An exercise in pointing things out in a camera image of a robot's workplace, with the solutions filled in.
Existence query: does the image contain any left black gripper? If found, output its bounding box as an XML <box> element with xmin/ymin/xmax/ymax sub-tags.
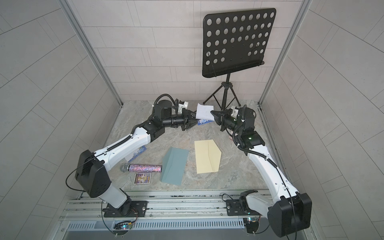
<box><xmin>160</xmin><ymin>108</ymin><xmax>202</xmax><ymax>131</ymax></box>

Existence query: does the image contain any cream yellow envelope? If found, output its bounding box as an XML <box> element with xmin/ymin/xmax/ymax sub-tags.
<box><xmin>195</xmin><ymin>140</ymin><xmax>222</xmax><ymax>174</ymax></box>

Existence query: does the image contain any teal blue envelope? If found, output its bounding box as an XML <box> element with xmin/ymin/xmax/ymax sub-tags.
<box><xmin>160</xmin><ymin>147</ymin><xmax>189</xmax><ymax>186</ymax></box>

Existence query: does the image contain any white letter with blue print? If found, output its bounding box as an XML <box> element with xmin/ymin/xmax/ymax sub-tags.
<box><xmin>125</xmin><ymin>146</ymin><xmax>147</xmax><ymax>162</ymax></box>

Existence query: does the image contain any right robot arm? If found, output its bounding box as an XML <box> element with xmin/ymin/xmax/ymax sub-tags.
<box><xmin>211</xmin><ymin>106</ymin><xmax>312</xmax><ymax>238</ymax></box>

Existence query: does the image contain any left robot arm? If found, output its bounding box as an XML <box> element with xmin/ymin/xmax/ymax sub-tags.
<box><xmin>72</xmin><ymin>94</ymin><xmax>198</xmax><ymax>217</ymax></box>

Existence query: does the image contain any small colourful picture card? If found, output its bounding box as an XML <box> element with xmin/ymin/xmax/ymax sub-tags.
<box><xmin>134</xmin><ymin>173</ymin><xmax>152</xmax><ymax>185</ymax></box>

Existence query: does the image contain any black perforated music stand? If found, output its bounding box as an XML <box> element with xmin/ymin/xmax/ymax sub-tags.
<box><xmin>202</xmin><ymin>8</ymin><xmax>277</xmax><ymax>111</ymax></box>

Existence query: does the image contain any glittery purple microphone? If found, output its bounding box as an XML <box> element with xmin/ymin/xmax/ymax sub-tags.
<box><xmin>121</xmin><ymin>163</ymin><xmax>162</xmax><ymax>173</ymax></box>

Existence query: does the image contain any white ventilation grille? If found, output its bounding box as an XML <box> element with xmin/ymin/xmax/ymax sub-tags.
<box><xmin>67</xmin><ymin>218</ymin><xmax>245</xmax><ymax>231</ymax></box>

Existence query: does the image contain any right green circuit board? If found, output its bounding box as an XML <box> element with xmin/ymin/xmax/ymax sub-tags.
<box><xmin>243</xmin><ymin>217</ymin><xmax>260</xmax><ymax>235</ymax></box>

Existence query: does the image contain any green circuit board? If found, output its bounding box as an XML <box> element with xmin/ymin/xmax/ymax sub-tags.
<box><xmin>113</xmin><ymin>221</ymin><xmax>135</xmax><ymax>236</ymax></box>
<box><xmin>243</xmin><ymin>217</ymin><xmax>260</xmax><ymax>235</ymax></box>

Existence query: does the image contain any left green circuit board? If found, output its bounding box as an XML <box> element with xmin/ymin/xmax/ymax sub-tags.
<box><xmin>113</xmin><ymin>221</ymin><xmax>135</xmax><ymax>236</ymax></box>

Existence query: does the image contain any aluminium rail frame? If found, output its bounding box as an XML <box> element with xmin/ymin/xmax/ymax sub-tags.
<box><xmin>59</xmin><ymin>191</ymin><xmax>272</xmax><ymax>221</ymax></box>

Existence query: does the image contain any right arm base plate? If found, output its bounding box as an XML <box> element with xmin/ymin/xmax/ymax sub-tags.
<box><xmin>224</xmin><ymin>199</ymin><xmax>269</xmax><ymax>216</ymax></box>

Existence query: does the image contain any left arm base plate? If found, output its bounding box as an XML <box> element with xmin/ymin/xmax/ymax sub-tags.
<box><xmin>102</xmin><ymin>200</ymin><xmax>148</xmax><ymax>218</ymax></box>

